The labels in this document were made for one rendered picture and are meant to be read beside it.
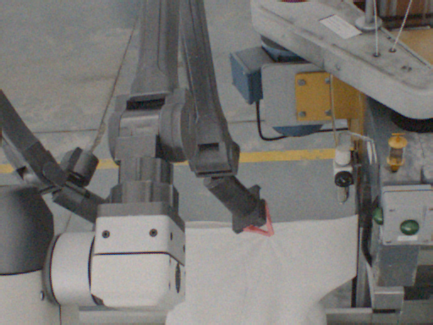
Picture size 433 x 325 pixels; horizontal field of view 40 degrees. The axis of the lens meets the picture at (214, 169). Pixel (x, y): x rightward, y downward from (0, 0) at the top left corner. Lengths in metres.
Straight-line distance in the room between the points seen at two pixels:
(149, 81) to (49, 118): 2.89
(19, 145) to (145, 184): 0.53
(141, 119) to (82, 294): 0.23
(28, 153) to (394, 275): 0.73
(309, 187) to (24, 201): 2.26
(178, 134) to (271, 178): 2.20
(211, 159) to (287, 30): 0.30
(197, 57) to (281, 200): 1.84
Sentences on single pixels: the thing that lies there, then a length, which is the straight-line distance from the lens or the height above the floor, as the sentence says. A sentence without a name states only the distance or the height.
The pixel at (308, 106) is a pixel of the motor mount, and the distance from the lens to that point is 1.34.
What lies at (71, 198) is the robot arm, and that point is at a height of 1.19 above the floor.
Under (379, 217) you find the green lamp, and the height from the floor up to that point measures 1.29.
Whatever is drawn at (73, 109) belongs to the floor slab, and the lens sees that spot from 3.70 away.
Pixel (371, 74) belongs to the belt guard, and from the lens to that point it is 1.08.
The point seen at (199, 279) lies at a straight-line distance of 1.41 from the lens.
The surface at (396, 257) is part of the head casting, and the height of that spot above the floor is 1.15.
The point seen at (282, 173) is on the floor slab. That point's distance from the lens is 2.97.
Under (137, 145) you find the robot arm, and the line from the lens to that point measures 0.77.
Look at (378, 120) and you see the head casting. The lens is 1.10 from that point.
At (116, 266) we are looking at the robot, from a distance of 0.70.
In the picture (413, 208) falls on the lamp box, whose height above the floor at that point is 1.32.
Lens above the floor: 2.01
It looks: 41 degrees down
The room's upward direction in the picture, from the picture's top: 9 degrees counter-clockwise
